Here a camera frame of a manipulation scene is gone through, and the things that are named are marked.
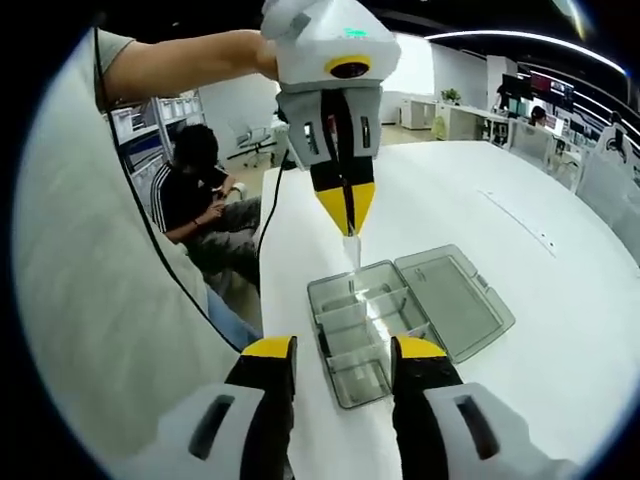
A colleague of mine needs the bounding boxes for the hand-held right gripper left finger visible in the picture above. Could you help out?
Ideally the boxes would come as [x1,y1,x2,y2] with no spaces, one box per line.
[124,335,299,480]

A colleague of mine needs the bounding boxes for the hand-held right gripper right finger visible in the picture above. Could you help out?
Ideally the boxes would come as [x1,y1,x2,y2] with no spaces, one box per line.
[390,335,566,480]

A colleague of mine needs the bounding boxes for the transparent grey guide fixture box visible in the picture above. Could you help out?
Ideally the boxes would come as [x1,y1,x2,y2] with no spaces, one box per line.
[306,243,516,410]

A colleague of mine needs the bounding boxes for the white office chair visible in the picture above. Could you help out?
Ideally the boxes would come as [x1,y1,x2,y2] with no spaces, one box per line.
[228,117,277,169]

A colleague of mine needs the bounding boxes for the white low cabinet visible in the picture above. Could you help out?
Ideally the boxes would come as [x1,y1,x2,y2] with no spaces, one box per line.
[399,97,494,139]

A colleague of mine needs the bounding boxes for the person's blue jeans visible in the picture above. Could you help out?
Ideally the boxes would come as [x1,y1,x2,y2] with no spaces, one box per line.
[204,287,264,351]

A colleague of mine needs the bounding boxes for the metal shelf rack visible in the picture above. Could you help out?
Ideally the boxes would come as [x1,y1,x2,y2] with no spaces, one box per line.
[107,94,206,176]

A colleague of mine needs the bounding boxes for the black desktop monitor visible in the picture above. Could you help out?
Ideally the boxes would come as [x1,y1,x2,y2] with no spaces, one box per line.
[502,72,534,101]

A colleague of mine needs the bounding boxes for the red display screen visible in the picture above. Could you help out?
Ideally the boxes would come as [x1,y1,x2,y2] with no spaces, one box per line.
[529,72,576,109]

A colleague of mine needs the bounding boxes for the person's grey shirt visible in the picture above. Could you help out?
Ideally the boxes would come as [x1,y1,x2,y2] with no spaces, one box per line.
[14,29,241,461]

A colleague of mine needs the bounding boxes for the white robot figure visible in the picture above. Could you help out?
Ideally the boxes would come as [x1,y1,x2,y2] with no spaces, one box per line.
[594,122,640,169]

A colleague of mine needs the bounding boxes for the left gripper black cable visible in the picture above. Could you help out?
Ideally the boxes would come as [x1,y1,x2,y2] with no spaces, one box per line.
[256,149,292,261]

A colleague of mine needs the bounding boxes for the black chest device cable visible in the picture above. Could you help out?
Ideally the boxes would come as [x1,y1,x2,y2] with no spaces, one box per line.
[94,27,241,351]

